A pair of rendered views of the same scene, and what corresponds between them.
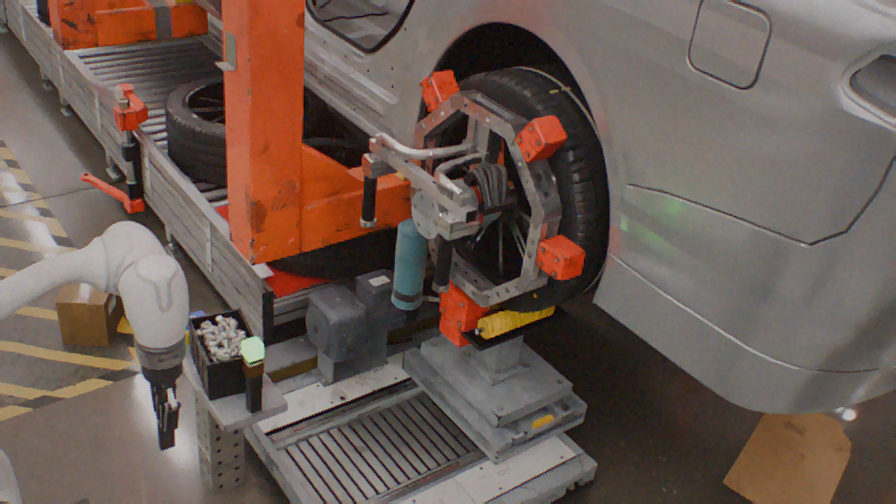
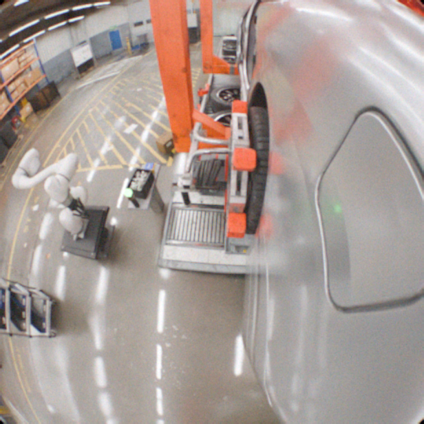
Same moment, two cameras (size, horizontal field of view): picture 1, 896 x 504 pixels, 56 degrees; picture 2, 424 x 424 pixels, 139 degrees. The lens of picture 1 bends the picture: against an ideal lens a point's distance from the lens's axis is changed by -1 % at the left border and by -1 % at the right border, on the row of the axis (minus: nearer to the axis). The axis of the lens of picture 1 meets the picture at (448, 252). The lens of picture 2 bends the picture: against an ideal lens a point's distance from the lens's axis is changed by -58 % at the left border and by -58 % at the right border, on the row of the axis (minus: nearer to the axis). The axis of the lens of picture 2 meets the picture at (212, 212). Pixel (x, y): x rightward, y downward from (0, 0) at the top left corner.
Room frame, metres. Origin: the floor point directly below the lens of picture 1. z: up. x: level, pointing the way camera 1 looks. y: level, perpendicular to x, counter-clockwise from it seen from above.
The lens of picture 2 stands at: (1.48, -0.42, 1.58)
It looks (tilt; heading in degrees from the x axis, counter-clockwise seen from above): 63 degrees down; 46
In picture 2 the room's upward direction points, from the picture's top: 2 degrees counter-clockwise
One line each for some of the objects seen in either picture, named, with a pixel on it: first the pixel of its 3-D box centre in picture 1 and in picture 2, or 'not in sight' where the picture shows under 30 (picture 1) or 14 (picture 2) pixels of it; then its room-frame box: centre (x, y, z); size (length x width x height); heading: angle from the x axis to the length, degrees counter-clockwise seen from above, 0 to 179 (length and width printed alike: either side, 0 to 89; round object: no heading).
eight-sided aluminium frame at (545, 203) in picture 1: (478, 201); (235, 168); (2.00, -0.06, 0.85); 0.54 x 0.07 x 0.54; 40
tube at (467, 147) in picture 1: (426, 131); (212, 128); (2.00, 0.09, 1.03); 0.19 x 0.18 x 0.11; 130
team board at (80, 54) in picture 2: not in sight; (83, 59); (3.22, 9.51, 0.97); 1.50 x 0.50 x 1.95; 41
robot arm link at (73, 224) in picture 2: not in sight; (69, 219); (0.98, 0.79, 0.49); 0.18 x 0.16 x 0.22; 35
